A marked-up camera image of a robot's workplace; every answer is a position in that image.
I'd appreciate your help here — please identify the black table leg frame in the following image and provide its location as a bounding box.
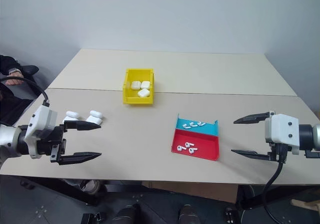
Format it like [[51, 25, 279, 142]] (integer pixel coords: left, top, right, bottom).
[[236, 184, 320, 211]]

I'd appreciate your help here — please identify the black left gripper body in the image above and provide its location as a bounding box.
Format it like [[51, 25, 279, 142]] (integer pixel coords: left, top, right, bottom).
[[36, 123, 68, 163]]

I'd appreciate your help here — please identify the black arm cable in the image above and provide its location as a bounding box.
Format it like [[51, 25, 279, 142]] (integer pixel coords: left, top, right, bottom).
[[261, 145, 289, 224], [0, 76, 51, 107]]

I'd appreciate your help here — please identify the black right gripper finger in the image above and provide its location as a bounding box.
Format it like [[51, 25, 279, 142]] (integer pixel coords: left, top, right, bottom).
[[230, 148, 273, 161], [232, 111, 276, 125]]

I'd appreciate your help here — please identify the grey sneaker shoe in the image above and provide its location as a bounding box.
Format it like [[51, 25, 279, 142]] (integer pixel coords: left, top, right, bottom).
[[81, 179, 101, 195]]

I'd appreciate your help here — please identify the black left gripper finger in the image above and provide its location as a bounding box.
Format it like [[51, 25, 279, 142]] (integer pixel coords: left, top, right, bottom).
[[62, 120, 102, 132], [58, 152, 103, 165]]

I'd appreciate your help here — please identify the red and blue divided tray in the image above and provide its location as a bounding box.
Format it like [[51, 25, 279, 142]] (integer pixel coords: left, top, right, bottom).
[[170, 113, 221, 162]]

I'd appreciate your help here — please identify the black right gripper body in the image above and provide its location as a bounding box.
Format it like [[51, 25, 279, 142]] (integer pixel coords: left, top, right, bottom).
[[267, 142, 293, 163]]

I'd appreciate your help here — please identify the dark rounded shape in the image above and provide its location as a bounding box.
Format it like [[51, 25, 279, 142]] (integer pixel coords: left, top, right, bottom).
[[111, 203, 141, 224], [178, 203, 200, 224]]

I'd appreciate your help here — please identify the bystander dark trouser leg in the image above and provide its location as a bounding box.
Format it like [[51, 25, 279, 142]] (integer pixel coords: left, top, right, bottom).
[[0, 83, 39, 128]]

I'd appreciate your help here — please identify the yellow plastic bin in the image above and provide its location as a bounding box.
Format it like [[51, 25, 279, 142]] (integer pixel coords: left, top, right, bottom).
[[122, 68, 155, 107]]

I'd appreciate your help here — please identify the bystander bare hand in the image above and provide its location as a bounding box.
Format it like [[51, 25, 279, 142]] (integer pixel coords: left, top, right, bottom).
[[4, 78, 25, 86]]

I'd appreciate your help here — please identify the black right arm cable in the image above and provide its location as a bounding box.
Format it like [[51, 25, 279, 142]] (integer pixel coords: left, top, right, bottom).
[[261, 145, 289, 224]]

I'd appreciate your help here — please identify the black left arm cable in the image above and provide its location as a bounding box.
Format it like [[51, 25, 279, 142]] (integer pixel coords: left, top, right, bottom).
[[0, 76, 51, 107]]

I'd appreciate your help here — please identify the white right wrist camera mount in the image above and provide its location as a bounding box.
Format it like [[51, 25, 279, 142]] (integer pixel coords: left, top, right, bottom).
[[264, 113, 300, 155]]

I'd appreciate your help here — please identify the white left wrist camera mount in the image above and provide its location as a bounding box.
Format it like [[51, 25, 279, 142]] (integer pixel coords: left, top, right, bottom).
[[23, 105, 60, 159]]

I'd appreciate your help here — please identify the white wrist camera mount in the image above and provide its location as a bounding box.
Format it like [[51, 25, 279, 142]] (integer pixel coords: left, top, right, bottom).
[[264, 113, 300, 155], [23, 105, 60, 159]]

